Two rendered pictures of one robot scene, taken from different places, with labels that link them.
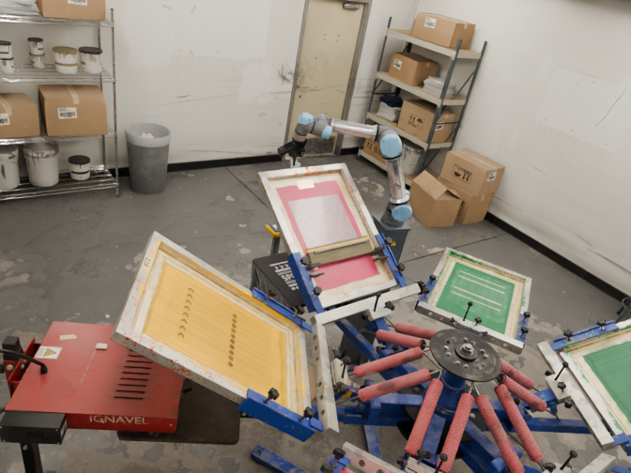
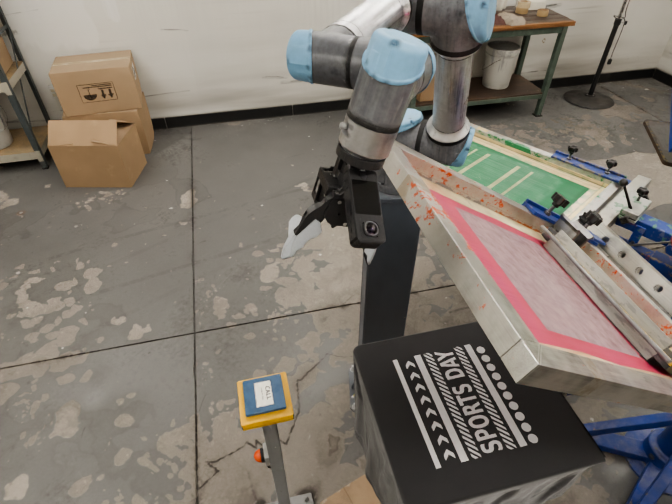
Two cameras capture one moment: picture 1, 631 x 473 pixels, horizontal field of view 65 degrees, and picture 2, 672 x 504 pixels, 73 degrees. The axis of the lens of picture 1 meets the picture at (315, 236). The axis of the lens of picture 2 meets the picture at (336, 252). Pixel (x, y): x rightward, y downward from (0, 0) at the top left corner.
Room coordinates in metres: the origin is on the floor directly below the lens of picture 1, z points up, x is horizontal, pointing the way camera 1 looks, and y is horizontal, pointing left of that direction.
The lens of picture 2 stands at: (2.47, 0.74, 2.00)
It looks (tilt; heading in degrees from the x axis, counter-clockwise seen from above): 41 degrees down; 297
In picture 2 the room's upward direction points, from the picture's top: straight up
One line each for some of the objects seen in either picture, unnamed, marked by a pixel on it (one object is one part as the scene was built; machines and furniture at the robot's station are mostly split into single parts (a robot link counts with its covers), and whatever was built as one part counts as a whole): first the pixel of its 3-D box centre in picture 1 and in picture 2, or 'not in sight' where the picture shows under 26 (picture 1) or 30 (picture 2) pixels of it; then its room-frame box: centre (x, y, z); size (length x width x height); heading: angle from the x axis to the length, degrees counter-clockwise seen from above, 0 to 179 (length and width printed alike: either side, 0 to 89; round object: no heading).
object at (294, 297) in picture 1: (303, 273); (467, 397); (2.45, 0.02, 0.95); 0.48 x 0.44 x 0.01; 40
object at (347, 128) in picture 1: (356, 129); (369, 24); (2.82, -0.11, 1.75); 0.49 x 0.11 x 0.12; 94
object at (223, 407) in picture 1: (289, 409); not in sight; (1.48, -0.04, 0.91); 1.34 x 0.40 x 0.08; 100
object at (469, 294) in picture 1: (479, 294); (538, 171); (2.45, -1.00, 1.05); 1.08 x 0.61 x 0.23; 160
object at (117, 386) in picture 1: (105, 373); not in sight; (1.34, 0.70, 1.06); 0.61 x 0.46 x 0.12; 100
